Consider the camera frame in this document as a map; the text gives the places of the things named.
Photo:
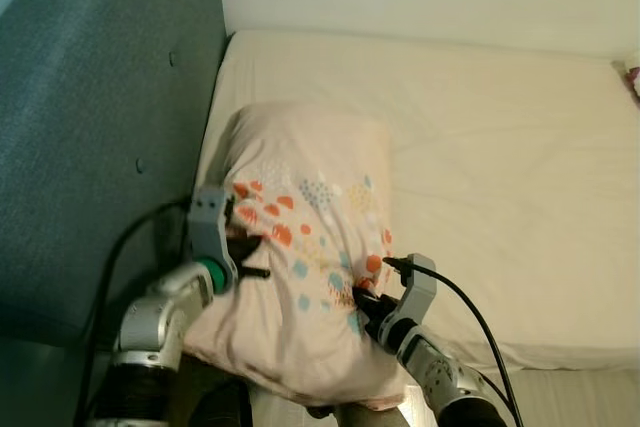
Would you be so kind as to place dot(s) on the pink pillow with coloured spots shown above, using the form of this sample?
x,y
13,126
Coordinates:
x,y
320,147

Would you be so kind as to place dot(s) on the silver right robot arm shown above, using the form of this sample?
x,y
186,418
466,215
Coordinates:
x,y
440,377

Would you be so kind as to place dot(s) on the grey right robot leg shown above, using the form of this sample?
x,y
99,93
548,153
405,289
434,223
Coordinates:
x,y
360,415

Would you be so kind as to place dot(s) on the grey robot leg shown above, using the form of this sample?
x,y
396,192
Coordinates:
x,y
215,397
360,415

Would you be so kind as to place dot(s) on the grey left robot leg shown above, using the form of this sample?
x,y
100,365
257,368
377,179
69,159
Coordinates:
x,y
215,397

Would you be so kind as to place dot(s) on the mattress with cream sheet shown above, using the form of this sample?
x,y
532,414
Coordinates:
x,y
500,147

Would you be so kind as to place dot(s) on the folded cream cartoon print blanket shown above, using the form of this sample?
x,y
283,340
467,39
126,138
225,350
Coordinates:
x,y
633,82

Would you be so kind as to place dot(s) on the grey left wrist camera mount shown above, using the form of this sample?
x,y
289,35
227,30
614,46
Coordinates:
x,y
208,222

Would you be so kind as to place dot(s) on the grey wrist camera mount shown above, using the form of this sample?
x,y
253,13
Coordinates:
x,y
208,222
418,292

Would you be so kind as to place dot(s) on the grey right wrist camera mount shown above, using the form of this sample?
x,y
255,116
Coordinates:
x,y
418,292

